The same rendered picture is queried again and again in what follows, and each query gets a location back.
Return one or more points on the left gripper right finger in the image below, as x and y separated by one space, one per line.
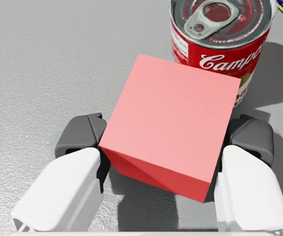
247 191

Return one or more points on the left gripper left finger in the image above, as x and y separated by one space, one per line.
65 186

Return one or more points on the pink cube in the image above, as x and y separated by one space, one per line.
168 123

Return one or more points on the red and white can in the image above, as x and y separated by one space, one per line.
220 52

